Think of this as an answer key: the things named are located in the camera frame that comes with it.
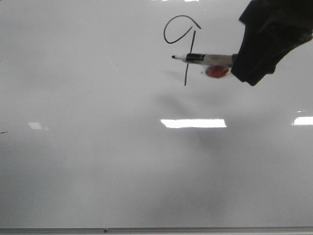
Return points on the black and white marker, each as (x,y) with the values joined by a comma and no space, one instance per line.
(207,59)

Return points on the white glossy whiteboard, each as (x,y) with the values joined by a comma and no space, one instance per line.
(100,127)

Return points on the grey aluminium whiteboard frame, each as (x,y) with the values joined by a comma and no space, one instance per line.
(157,230)

